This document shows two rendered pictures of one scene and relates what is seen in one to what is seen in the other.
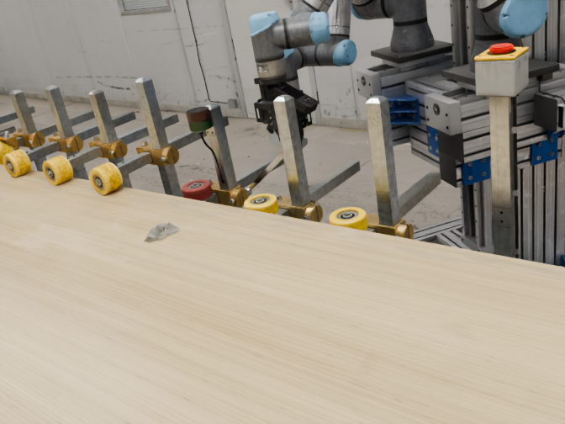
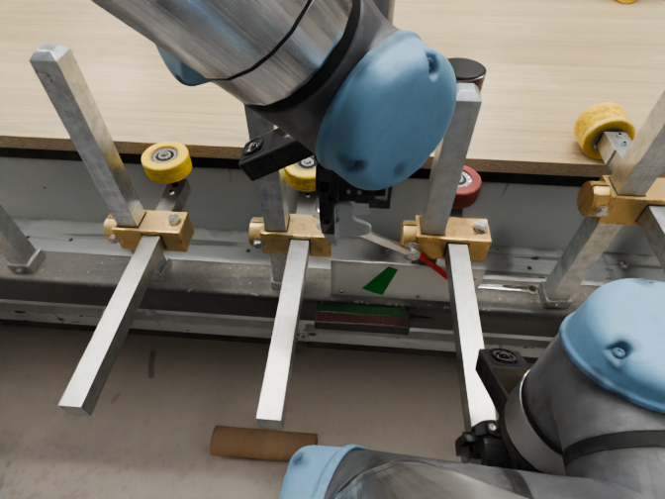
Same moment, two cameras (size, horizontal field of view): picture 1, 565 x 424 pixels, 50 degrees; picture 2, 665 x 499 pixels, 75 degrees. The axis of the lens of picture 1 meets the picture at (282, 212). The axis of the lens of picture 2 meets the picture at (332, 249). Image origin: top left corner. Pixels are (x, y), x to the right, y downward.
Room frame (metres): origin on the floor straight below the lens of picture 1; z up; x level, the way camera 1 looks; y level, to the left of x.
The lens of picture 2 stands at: (1.83, -0.29, 1.37)
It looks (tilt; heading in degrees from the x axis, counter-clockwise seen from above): 49 degrees down; 142
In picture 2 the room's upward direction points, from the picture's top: straight up
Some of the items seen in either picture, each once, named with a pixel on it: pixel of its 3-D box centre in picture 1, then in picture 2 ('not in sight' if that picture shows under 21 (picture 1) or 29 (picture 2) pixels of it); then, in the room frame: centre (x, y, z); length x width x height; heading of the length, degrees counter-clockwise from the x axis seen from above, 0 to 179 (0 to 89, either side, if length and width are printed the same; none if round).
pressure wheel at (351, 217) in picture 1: (350, 236); (172, 177); (1.16, -0.14, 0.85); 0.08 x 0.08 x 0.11
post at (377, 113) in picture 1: (388, 202); (121, 197); (1.21, -0.23, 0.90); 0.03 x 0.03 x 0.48; 47
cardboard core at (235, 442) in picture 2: not in sight; (264, 444); (1.39, -0.20, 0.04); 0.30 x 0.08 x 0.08; 47
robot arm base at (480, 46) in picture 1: (497, 49); not in sight; (1.64, -0.66, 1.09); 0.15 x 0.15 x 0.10
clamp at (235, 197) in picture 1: (224, 194); (442, 236); (1.56, 0.15, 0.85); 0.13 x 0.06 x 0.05; 47
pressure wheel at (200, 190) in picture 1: (199, 203); (450, 201); (1.52, 0.22, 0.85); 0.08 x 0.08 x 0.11
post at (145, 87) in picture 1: (164, 157); (615, 204); (1.72, 0.32, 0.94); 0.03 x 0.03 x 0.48; 47
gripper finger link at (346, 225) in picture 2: not in sight; (346, 227); (1.55, -0.05, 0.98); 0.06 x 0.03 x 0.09; 47
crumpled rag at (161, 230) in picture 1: (159, 229); not in sight; (1.26, 0.28, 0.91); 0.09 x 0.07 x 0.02; 130
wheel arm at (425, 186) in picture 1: (396, 212); (139, 275); (1.31, -0.27, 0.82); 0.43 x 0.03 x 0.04; 137
